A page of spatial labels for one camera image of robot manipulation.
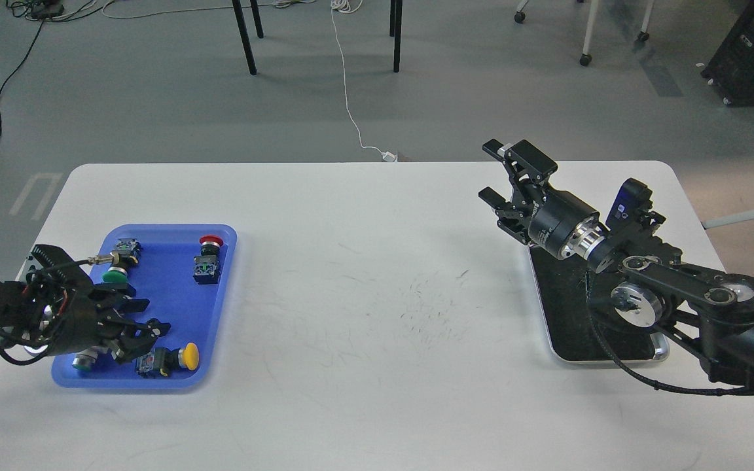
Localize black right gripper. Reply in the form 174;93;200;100
478;139;601;260

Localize red push button switch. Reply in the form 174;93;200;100
192;234;224;285

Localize white cable on floor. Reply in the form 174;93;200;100
102;0;399;163

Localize yellow push button switch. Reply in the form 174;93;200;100
134;342;200;378

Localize white rolling chair base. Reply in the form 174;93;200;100
514;1;656;67

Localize blue plastic tray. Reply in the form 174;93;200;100
51;224;238;393

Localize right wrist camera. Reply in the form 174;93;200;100
605;178;666;247

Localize silver metal tray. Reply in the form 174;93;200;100
530;245;670;368

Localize black table legs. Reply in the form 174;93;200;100
232;0;404;76

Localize green push button switch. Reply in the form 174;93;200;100
101;238;143;283

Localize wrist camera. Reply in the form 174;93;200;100
605;178;666;247
25;244;118;287

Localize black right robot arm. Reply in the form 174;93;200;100
478;139;754;396

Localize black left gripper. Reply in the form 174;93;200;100
33;284;171;364

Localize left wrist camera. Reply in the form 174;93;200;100
25;244;118;287

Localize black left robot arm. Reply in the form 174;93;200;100
0;277;171;366

